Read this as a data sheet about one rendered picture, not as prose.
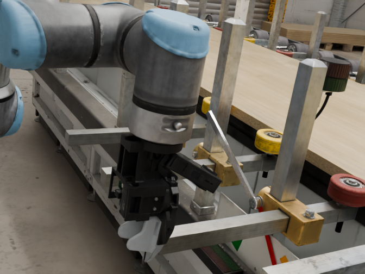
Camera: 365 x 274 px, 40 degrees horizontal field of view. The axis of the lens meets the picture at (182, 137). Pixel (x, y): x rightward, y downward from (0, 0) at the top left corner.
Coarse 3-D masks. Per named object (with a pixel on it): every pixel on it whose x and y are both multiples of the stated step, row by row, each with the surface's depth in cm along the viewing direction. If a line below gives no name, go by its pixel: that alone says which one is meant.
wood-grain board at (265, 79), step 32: (96, 0) 321; (128, 0) 348; (256, 64) 196; (288, 64) 206; (256, 96) 150; (288, 96) 155; (352, 96) 168; (256, 128) 128; (320, 128) 128; (352, 128) 132; (320, 160) 109; (352, 160) 109
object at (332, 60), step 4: (324, 60) 86; (328, 60) 86; (332, 60) 87; (336, 60) 87; (340, 60) 88; (344, 60) 89; (340, 64) 85; (344, 64) 85; (348, 64) 86; (328, 76) 86; (328, 92) 89; (320, 96) 87; (328, 96) 90; (320, 100) 87; (324, 104) 90; (320, 108) 91; (320, 112) 90; (316, 116) 90
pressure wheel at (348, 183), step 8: (336, 176) 98; (344, 176) 98; (352, 176) 99; (336, 184) 94; (344, 184) 95; (352, 184) 95; (360, 184) 96; (328, 192) 97; (336, 192) 95; (344, 192) 93; (352, 192) 93; (360, 192) 93; (336, 200) 95; (344, 200) 94; (352, 200) 93; (360, 200) 93; (336, 224) 100
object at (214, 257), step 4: (204, 248) 104; (208, 248) 105; (208, 252) 103; (212, 252) 104; (212, 256) 102; (216, 256) 102; (216, 260) 101; (220, 260) 101; (220, 264) 100; (224, 264) 100; (220, 268) 99; (224, 268) 99; (228, 268) 99; (224, 272) 98
